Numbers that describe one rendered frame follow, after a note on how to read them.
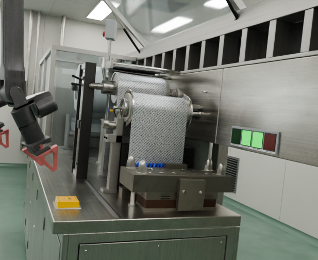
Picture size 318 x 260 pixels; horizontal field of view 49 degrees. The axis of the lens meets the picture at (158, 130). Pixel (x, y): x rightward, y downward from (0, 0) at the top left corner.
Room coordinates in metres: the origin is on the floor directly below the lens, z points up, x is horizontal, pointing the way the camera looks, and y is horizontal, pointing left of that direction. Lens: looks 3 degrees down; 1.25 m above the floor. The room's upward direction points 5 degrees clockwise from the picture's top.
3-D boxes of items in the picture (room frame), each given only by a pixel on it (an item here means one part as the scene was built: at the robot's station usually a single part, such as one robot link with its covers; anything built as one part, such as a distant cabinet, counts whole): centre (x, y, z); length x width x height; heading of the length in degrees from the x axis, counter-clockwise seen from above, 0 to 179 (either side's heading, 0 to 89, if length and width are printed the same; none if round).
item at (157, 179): (1.31, -0.09, 1.00); 0.40 x 0.16 x 0.06; 113
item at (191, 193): (1.23, -0.14, 0.96); 0.10 x 0.03 x 0.11; 113
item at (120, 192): (1.41, -0.01, 0.92); 0.28 x 0.04 x 0.04; 113
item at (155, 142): (1.41, 0.00, 1.11); 0.23 x 0.01 x 0.18; 113
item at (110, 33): (1.94, 0.32, 1.66); 0.07 x 0.07 x 0.10; 87
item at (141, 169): (1.21, 0.04, 1.05); 0.04 x 0.04 x 0.04
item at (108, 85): (1.64, 0.25, 1.33); 0.06 x 0.06 x 0.06; 23
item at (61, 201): (1.18, 0.29, 0.91); 0.07 x 0.07 x 0.02; 23
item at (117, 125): (1.44, 0.18, 1.05); 0.06 x 0.05 x 0.31; 113
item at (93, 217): (2.30, 0.46, 0.88); 2.52 x 0.66 x 0.04; 23
